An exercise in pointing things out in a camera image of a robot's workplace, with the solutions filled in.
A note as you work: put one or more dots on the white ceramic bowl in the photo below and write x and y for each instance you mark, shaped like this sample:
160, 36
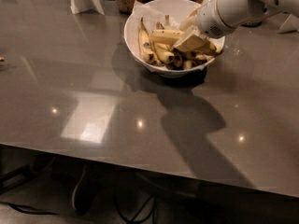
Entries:
185, 8

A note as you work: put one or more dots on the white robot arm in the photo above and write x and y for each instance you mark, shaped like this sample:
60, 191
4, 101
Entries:
290, 6

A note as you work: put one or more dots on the yellow banana bunch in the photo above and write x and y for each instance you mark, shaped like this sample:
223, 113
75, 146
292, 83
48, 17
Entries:
174, 59

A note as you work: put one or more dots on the yellow banana at left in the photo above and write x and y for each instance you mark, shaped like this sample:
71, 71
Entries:
146, 52

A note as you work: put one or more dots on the white paper bowl liner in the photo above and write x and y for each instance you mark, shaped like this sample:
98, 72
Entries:
150, 13

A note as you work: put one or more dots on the large yellow top banana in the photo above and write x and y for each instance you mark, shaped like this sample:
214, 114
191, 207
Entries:
169, 37

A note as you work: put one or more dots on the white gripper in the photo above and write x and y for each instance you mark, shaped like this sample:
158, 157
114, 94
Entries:
211, 18

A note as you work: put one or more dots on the white plastic wrapped item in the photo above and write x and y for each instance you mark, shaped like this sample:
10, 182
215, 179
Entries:
291, 24

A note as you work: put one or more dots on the glass jar of chickpeas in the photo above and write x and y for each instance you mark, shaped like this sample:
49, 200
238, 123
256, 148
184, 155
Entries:
251, 24

